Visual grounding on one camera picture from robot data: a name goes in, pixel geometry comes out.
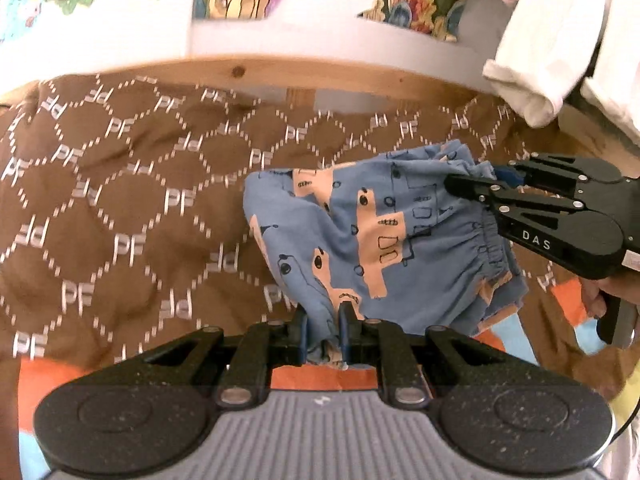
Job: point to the brown quilted blanket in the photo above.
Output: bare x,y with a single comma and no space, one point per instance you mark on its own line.
125,185

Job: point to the blue pants with orange cars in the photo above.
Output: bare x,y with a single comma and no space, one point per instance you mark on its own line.
350,210

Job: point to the colourful patchwork blanket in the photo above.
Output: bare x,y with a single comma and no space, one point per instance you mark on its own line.
320,377

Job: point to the wooden bed frame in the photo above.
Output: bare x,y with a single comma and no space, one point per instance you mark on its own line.
235,71

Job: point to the floral printed cloth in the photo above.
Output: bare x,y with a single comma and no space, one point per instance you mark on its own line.
415,0

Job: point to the light blue wall picture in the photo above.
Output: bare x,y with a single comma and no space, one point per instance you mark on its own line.
20,15

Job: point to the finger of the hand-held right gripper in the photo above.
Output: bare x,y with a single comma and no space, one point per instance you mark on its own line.
470,187
507,174

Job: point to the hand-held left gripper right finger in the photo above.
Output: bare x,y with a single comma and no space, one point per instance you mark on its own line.
345,337

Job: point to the white cloth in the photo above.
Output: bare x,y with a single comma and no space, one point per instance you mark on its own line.
550,35

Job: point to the person's right hand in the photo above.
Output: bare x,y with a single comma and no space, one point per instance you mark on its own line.
595,295

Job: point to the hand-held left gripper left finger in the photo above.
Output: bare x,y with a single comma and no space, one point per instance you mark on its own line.
300,340

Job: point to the white bed panel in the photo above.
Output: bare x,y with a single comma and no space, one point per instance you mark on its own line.
325,45

